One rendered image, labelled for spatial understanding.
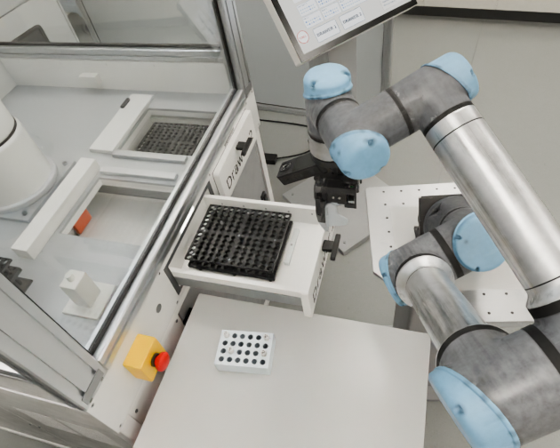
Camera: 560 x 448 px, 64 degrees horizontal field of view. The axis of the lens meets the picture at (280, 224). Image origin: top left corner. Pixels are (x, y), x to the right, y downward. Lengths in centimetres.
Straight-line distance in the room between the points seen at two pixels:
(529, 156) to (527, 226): 210
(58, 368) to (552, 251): 74
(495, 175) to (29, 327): 68
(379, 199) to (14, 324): 96
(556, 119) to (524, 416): 250
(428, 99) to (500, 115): 231
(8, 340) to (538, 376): 69
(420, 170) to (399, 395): 167
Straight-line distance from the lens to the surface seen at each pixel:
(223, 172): 125
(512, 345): 62
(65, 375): 87
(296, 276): 108
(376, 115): 65
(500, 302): 117
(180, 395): 109
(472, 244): 96
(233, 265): 104
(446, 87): 66
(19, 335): 76
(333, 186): 83
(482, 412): 60
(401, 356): 106
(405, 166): 254
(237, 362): 106
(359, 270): 208
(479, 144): 64
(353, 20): 166
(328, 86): 69
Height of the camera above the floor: 173
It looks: 49 degrees down
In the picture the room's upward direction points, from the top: 12 degrees counter-clockwise
